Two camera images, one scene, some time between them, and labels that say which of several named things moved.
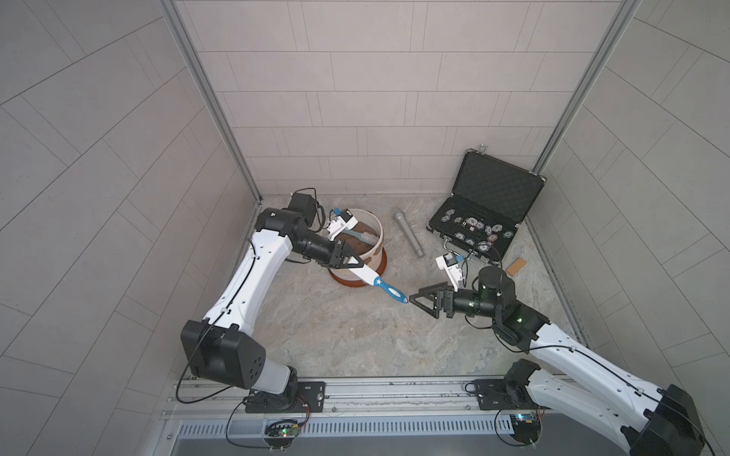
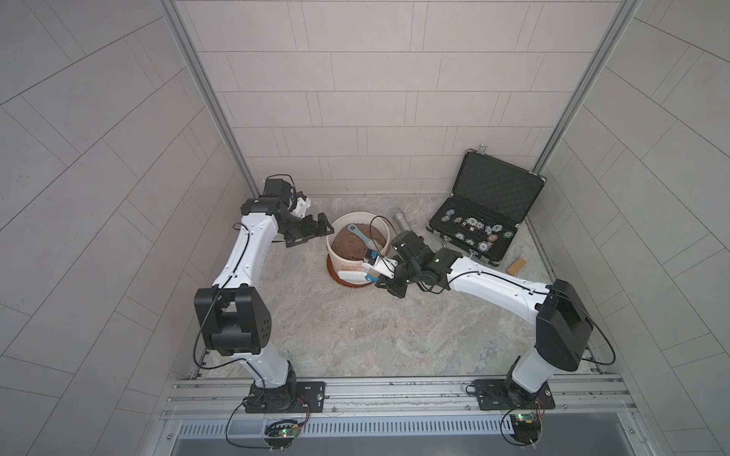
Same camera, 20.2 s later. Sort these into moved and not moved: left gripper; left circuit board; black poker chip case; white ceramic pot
Moved: left gripper
Not moved: left circuit board; black poker chip case; white ceramic pot
